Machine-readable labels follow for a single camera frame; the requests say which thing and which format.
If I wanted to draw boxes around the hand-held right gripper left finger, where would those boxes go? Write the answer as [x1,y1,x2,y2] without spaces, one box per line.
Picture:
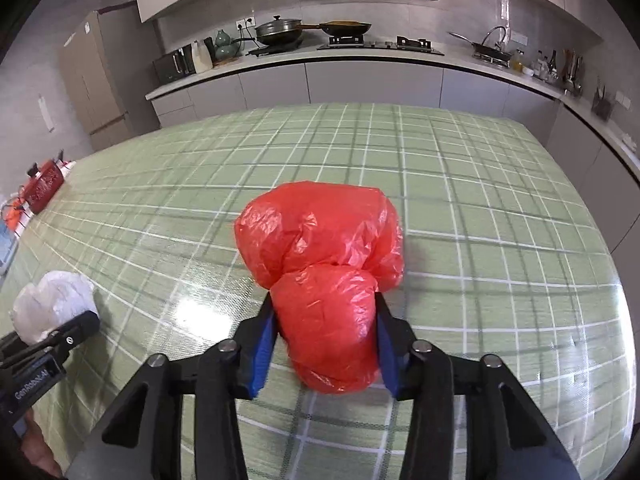
[65,292,279,480]

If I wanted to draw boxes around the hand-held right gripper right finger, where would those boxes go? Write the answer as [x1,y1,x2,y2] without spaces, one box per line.
[374,292,581,480]

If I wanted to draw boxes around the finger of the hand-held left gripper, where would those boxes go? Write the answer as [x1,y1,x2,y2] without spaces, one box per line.
[34,310,101,362]
[0,331,40,364]

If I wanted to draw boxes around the white plastic bag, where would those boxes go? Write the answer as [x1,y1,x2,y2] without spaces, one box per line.
[9,270,99,346]

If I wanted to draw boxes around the red plastic bag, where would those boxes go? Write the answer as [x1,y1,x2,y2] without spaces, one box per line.
[234,179,405,395]

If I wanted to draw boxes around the white blue box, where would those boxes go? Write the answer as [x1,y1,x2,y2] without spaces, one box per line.
[0,220,16,276]

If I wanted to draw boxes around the orange plastic item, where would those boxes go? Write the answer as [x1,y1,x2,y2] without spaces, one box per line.
[2,205,26,231]

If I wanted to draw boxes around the green checkered table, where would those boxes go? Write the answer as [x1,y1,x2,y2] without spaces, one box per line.
[0,102,632,480]

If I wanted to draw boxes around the white paper note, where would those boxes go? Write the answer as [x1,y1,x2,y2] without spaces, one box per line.
[37,95,55,134]

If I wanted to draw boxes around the beige refrigerator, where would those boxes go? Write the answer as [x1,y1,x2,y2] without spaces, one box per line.
[60,10,162,152]

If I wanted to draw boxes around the kitchen counter cabinets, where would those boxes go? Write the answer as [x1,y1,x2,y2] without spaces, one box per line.
[146,35,640,262]

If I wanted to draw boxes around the black microwave oven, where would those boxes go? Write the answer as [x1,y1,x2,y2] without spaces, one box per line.
[152,45,197,86]

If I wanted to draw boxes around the white plastic jug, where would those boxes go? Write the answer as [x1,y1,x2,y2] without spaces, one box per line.
[192,40,216,74]

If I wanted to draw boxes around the black induction cooker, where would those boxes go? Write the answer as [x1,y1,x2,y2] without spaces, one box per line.
[247,42,301,56]

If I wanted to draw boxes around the black gas hob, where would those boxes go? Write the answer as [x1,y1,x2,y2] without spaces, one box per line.
[317,36,446,56]

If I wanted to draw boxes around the wok on right burner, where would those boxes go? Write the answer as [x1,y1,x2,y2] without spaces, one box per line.
[447,32,516,66]

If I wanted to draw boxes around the lidded cooking pot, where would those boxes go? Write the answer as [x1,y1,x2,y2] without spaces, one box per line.
[255,16,306,46]

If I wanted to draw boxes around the black chopstick holder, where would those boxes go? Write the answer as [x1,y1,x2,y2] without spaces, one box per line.
[592,77,615,121]

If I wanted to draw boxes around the black frying pan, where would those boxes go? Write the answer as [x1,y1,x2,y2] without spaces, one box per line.
[300,20,374,39]

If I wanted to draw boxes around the glass pan lid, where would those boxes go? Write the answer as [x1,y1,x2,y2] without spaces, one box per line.
[482,25,509,51]

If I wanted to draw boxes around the red container black handle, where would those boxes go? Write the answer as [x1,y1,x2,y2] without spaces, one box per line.
[24,150,69,216]

